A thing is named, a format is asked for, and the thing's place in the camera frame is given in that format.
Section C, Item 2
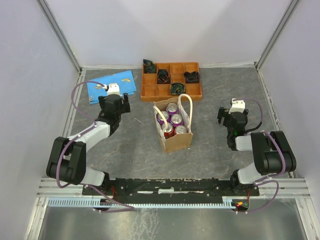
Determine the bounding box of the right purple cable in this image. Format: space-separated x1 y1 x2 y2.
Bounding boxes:
234 97 288 215

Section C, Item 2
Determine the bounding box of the blue slotted cable duct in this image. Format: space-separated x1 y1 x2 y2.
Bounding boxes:
47 198 237 208

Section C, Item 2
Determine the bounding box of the aluminium corner post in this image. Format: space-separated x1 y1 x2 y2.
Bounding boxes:
255 0 301 71
36 0 82 73

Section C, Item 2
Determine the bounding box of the aluminium frame rail front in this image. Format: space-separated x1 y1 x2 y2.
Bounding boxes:
36 177 311 200

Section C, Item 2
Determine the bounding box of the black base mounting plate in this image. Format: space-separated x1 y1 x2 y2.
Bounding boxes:
97 178 260 205

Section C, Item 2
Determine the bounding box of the blue printed folded cloth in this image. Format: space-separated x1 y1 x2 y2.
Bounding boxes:
87 70 137 105

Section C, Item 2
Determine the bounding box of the right aluminium corner post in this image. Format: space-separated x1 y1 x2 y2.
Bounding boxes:
255 0 301 71

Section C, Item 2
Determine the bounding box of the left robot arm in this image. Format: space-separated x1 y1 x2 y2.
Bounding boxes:
46 93 131 195

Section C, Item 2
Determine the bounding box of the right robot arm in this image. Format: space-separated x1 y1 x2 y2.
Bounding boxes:
217 107 297 196

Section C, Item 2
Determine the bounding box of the orange wooden divided tray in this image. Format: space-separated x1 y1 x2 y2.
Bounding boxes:
140 62 203 102

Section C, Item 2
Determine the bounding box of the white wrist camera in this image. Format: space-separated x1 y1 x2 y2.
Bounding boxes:
228 98 246 114
103 83 121 96

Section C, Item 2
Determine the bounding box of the purple can left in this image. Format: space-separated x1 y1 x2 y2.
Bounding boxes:
156 111 171 125

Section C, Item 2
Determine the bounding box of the red cola can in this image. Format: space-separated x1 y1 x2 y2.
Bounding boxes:
174 125 188 135
161 122 174 139

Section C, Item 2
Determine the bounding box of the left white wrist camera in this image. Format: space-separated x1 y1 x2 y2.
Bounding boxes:
103 83 121 96

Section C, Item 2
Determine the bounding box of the purple can middle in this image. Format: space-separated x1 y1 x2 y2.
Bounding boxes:
170 113 184 128

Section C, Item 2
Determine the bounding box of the left aluminium corner post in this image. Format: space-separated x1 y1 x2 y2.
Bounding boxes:
36 0 82 73

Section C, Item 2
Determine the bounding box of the brown canvas bag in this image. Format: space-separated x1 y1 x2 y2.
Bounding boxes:
153 93 193 153

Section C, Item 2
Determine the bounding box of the purple can back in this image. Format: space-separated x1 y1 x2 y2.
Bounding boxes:
165 102 179 116

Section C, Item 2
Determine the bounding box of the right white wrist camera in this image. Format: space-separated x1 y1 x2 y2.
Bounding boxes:
228 98 246 114

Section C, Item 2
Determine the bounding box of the purple can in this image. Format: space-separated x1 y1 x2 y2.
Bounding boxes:
156 111 171 125
165 102 179 116
170 113 184 128

